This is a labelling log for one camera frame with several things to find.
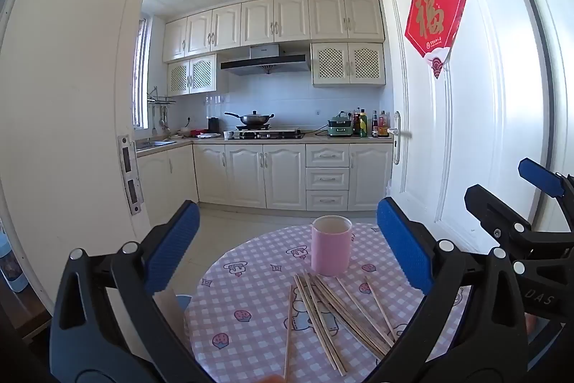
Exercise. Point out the pile of wooden chopsticks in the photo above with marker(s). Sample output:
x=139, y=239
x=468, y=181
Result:
x=358, y=327

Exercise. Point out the cream base cabinets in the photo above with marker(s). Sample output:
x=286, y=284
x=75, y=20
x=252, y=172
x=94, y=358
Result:
x=278, y=174

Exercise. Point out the pink checked tablecloth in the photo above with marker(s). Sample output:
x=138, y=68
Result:
x=251, y=288

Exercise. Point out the gas stove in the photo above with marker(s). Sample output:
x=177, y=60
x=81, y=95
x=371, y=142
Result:
x=269, y=135

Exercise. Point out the range hood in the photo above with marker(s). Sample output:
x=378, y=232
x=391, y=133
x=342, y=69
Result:
x=265, y=62

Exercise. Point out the group of condiment bottles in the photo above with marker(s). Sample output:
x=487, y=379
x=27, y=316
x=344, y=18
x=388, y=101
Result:
x=372, y=125

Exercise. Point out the white door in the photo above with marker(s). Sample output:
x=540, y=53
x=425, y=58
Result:
x=484, y=96

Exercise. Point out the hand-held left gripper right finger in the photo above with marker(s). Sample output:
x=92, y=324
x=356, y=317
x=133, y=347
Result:
x=403, y=248

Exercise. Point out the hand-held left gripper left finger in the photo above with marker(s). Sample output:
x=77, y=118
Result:
x=175, y=248

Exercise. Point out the row of cream wall cabinets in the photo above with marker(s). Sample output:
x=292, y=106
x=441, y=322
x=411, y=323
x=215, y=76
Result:
x=273, y=22

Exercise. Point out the black kettle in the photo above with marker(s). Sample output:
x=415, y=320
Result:
x=213, y=125

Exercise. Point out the wok with lid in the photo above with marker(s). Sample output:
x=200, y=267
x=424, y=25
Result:
x=254, y=119

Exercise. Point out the green electric cooker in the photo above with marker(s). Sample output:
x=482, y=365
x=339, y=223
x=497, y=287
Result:
x=339, y=127

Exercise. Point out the blue water bottle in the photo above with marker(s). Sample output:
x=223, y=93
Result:
x=11, y=266

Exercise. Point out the kitchen window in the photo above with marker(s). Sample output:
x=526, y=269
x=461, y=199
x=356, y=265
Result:
x=140, y=73

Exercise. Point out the wall utensil rack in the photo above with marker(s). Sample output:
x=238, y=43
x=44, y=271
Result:
x=159, y=102

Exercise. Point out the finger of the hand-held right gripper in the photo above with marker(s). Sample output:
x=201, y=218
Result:
x=540, y=176
x=489, y=208

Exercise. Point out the steel sink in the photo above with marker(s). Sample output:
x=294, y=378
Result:
x=154, y=144

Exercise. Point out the metal door strike plate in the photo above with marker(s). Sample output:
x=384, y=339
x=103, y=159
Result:
x=130, y=174

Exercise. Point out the cream lattice door cabinet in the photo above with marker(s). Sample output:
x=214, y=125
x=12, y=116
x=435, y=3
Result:
x=192, y=75
x=348, y=63

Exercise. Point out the red paper door decoration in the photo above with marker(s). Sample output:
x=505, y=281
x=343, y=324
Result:
x=432, y=19

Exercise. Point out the pink cup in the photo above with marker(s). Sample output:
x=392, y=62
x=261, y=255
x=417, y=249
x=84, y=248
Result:
x=331, y=248

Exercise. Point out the red tray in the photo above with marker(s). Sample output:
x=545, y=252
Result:
x=198, y=132

